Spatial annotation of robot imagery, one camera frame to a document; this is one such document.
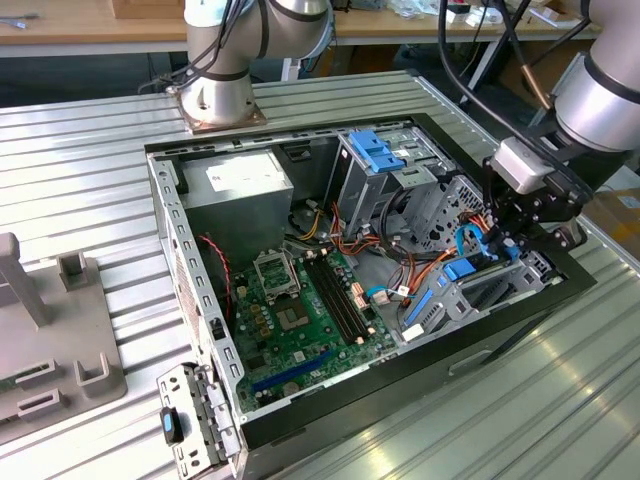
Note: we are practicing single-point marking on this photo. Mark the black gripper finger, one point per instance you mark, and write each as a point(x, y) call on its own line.
point(493, 200)
point(567, 237)

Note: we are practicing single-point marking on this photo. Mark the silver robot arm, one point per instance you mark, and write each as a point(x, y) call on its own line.
point(220, 100)

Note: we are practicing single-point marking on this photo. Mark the silver disk bay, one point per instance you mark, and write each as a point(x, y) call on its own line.
point(452, 307)

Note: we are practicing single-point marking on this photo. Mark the labelled cardboard box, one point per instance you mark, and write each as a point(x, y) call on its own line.
point(620, 225)

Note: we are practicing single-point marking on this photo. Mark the large plain cardboard box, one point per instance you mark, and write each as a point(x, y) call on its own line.
point(510, 85)

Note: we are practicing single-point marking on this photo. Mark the silver drive cage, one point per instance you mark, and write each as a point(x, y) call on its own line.
point(360, 195)

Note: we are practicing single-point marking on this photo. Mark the white paper tag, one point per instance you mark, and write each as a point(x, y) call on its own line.
point(412, 332)

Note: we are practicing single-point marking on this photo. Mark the black RAM slot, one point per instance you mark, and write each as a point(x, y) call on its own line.
point(348, 295)
point(328, 301)
point(341, 297)
point(335, 299)

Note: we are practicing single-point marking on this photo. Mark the black tripod pole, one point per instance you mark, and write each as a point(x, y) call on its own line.
point(513, 20)

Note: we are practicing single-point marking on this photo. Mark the small white box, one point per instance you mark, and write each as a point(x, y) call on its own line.
point(487, 16)
point(455, 15)

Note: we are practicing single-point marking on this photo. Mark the black plastic case latch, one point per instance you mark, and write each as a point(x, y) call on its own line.
point(297, 152)

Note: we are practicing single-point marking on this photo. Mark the black open PC case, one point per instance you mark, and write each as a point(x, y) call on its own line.
point(376, 383)

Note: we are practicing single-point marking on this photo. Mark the CPU socket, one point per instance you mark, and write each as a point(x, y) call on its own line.
point(291, 316)

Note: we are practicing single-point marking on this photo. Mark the silver power supply unit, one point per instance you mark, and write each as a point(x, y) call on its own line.
point(236, 220)

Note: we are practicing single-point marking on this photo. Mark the green motherboard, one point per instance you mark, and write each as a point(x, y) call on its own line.
point(281, 351)

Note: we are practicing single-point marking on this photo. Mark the blue expansion slot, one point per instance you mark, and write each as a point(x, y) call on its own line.
point(292, 372)

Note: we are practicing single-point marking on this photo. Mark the round silver coin battery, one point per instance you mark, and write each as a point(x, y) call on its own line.
point(291, 387)

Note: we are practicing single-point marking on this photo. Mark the small cardboard box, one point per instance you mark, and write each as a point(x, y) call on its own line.
point(150, 9)

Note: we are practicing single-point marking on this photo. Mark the black blue latch clip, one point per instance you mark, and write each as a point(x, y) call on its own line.
point(171, 426)

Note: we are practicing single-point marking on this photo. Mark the grey parts rack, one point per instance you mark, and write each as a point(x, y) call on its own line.
point(60, 320)

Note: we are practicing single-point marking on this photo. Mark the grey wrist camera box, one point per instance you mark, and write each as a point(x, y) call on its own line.
point(520, 165)

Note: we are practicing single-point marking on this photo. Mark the blue plastic drive bracket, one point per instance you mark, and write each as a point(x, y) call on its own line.
point(376, 151)

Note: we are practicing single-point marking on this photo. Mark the square brown base plate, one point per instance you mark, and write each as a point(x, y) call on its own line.
point(250, 122)

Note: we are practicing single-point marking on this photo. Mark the silver slot retention bracket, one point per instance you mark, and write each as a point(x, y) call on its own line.
point(201, 401)

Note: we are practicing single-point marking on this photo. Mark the wooden desk white frame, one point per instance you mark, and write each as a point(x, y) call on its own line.
point(125, 30)

